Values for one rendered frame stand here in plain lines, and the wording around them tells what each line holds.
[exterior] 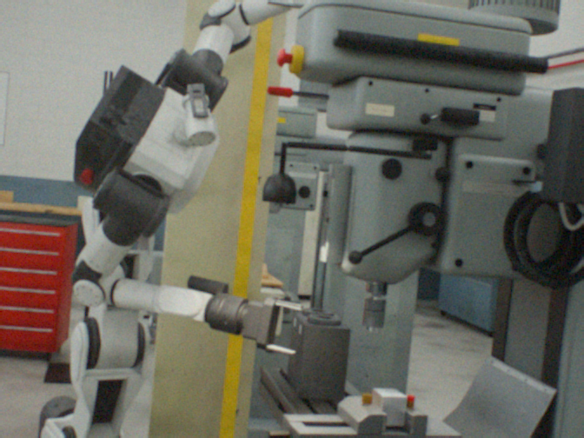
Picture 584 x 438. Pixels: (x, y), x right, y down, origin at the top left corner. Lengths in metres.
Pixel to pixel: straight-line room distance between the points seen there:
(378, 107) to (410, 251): 0.31
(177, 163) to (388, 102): 0.54
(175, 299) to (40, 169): 8.84
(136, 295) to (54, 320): 4.26
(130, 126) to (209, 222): 1.56
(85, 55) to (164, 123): 8.81
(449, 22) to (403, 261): 0.50
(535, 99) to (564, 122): 0.26
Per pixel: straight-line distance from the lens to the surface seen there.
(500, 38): 1.78
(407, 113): 1.70
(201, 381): 3.57
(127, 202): 1.84
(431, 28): 1.72
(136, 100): 2.00
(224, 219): 3.47
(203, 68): 2.14
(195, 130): 1.88
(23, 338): 6.34
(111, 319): 2.26
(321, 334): 2.10
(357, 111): 1.67
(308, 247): 10.18
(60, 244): 6.19
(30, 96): 10.77
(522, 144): 1.81
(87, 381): 2.30
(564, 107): 1.59
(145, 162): 1.92
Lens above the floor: 1.51
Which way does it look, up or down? 3 degrees down
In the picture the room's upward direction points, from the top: 6 degrees clockwise
